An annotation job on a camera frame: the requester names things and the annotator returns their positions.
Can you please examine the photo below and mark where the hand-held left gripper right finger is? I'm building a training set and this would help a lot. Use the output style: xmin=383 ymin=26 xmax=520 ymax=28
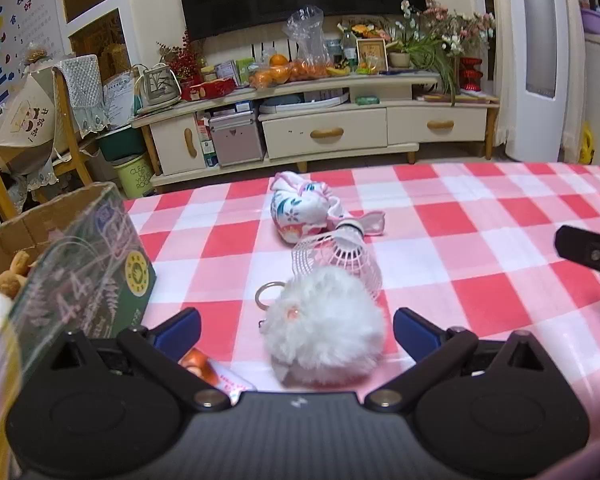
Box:
xmin=365 ymin=307 xmax=548 ymax=413

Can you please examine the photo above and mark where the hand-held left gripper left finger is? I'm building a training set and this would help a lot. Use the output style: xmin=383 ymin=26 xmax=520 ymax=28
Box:
xmin=50 ymin=307 xmax=232 ymax=412

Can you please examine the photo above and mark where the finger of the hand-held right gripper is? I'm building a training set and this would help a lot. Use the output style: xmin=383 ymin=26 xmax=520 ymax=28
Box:
xmin=554 ymin=225 xmax=600 ymax=297

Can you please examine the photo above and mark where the white fluffy pom-pom keychain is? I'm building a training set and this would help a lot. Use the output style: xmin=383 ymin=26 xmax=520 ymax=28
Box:
xmin=254 ymin=266 xmax=387 ymax=387

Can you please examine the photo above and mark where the printed cardboard box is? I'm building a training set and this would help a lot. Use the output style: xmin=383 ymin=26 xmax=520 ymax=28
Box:
xmin=0 ymin=182 xmax=157 ymax=480

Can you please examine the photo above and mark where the brown plush toy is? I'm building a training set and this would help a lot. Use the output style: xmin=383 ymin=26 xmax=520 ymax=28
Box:
xmin=0 ymin=251 xmax=33 ymax=298

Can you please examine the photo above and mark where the colourful snack packet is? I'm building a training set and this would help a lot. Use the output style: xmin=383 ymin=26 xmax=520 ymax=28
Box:
xmin=177 ymin=347 xmax=257 ymax=406

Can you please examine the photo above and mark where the red checkered tablecloth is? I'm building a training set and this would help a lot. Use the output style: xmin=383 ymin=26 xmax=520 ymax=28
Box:
xmin=115 ymin=161 xmax=600 ymax=451

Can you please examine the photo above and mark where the white badminton shuttlecock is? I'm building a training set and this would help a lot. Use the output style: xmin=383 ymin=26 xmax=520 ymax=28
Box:
xmin=291 ymin=220 xmax=383 ymax=301

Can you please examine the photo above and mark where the light green bin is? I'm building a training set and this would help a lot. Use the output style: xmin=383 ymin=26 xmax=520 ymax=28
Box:
xmin=112 ymin=155 xmax=156 ymax=198

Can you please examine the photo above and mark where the floral cloth pouch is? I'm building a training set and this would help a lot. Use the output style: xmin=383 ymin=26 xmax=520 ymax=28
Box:
xmin=271 ymin=171 xmax=386 ymax=245

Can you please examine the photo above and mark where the cream television stand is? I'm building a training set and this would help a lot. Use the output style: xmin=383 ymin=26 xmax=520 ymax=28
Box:
xmin=130 ymin=71 xmax=501 ymax=191

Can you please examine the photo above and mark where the dark green bucket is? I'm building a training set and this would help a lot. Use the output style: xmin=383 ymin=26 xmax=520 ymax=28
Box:
xmin=97 ymin=125 xmax=146 ymax=161

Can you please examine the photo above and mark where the silver case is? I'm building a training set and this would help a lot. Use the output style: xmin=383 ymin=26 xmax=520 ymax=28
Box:
xmin=209 ymin=110 xmax=266 ymax=167

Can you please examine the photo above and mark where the narrow cream drawer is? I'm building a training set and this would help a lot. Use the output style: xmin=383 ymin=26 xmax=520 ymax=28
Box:
xmin=386 ymin=105 xmax=488 ymax=145

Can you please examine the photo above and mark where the wooden chair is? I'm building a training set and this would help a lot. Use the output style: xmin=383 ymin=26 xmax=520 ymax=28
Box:
xmin=52 ymin=55 xmax=111 ymax=186

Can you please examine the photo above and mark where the red vase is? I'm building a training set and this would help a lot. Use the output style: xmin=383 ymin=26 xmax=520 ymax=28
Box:
xmin=459 ymin=56 xmax=482 ymax=92

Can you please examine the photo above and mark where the white standing air conditioner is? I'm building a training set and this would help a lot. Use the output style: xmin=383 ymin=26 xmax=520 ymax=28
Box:
xmin=495 ymin=0 xmax=586 ymax=163

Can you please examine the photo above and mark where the wide cream drawer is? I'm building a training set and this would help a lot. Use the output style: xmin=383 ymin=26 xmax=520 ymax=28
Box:
xmin=260 ymin=107 xmax=388 ymax=161

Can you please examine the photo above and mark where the red gift box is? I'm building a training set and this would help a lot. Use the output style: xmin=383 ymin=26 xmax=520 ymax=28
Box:
xmin=181 ymin=78 xmax=236 ymax=102

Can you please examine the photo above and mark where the lace chair cover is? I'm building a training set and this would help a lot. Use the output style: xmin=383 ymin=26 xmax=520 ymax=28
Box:
xmin=55 ymin=55 xmax=108 ymax=138

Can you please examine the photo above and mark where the green potted plant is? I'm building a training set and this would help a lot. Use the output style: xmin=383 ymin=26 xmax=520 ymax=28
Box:
xmin=385 ymin=30 xmax=461 ymax=106

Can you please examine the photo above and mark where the artificial flower bouquet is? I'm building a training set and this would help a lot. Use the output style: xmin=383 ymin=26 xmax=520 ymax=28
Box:
xmin=400 ymin=0 xmax=496 ymax=56

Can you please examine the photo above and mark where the red berry branch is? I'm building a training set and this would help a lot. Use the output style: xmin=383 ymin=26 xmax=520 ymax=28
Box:
xmin=157 ymin=30 xmax=203 ymax=81

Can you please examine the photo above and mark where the pile of oranges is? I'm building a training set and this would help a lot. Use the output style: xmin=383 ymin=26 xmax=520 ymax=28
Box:
xmin=249 ymin=54 xmax=331 ymax=88

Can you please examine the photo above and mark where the green bottle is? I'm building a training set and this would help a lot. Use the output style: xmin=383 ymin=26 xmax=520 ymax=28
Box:
xmin=341 ymin=30 xmax=358 ymax=68

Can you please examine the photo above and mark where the clear plastic bag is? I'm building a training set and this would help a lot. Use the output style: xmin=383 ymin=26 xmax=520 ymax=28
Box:
xmin=286 ymin=6 xmax=331 ymax=68

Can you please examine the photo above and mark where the wooden picture frame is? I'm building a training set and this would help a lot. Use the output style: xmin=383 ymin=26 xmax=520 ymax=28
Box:
xmin=355 ymin=37 xmax=388 ymax=73

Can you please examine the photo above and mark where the wall sticker chart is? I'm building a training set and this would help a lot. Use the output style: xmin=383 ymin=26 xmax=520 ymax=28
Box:
xmin=0 ymin=0 xmax=66 ymax=101

